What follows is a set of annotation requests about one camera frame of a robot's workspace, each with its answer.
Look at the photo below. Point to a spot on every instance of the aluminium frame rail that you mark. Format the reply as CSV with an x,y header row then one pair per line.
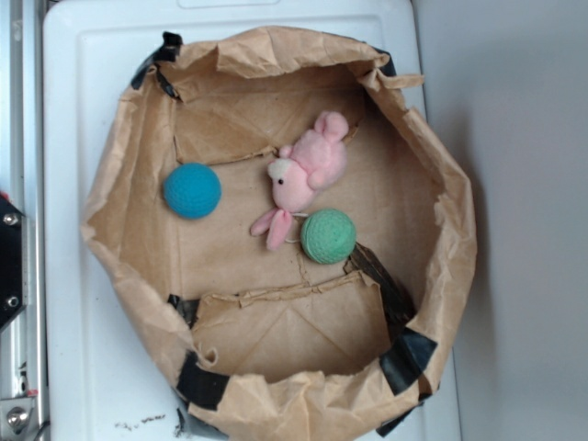
x,y
24,393

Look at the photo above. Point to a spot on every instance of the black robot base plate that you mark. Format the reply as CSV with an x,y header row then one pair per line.
x,y
12,262

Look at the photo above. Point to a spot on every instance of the pink plush bunny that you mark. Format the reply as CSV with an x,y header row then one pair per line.
x,y
302,171

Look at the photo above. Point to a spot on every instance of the green foam ball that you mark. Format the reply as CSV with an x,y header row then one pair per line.
x,y
328,236

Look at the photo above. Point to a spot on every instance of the brown paper bag bin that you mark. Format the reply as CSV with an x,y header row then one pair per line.
x,y
269,345

